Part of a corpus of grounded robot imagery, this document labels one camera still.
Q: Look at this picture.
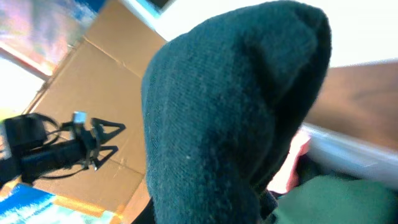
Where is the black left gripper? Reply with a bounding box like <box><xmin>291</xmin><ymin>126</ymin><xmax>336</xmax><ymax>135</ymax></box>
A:
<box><xmin>20</xmin><ymin>118</ymin><xmax>126</xmax><ymax>180</ymax></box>

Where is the dark teal garment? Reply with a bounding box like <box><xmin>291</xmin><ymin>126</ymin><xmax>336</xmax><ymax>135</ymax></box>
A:
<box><xmin>141</xmin><ymin>1</ymin><xmax>331</xmax><ymax>224</ymax></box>

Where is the pink printed shirt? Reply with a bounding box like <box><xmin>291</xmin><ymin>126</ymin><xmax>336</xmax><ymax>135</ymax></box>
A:
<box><xmin>267</xmin><ymin>130</ymin><xmax>310</xmax><ymax>194</ymax></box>

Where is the green garment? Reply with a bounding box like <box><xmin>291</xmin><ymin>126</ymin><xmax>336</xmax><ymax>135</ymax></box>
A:
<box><xmin>263</xmin><ymin>175</ymin><xmax>397</xmax><ymax>224</ymax></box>

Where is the brown cardboard box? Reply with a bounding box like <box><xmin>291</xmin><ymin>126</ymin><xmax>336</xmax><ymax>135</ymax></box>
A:
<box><xmin>23</xmin><ymin>0</ymin><xmax>167</xmax><ymax>218</ymax></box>

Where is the clear plastic storage bin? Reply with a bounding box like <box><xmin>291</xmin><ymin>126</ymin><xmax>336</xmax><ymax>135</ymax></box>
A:
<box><xmin>301</xmin><ymin>123</ymin><xmax>397</xmax><ymax>190</ymax></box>

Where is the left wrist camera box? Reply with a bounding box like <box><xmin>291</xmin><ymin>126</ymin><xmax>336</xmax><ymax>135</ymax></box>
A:
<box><xmin>72</xmin><ymin>111</ymin><xmax>87</xmax><ymax>125</ymax></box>

